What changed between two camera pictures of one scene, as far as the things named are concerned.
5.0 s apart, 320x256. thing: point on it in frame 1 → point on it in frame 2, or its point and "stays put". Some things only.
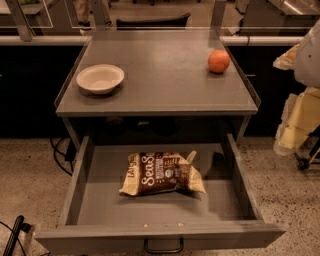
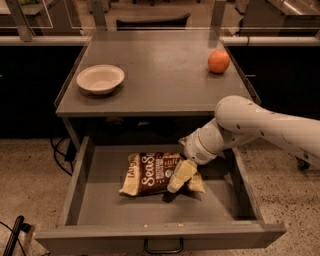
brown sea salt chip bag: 156,171 stays put
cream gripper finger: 287,60 → 183,172
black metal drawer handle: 163,251 stays put
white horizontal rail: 230,40 stays put
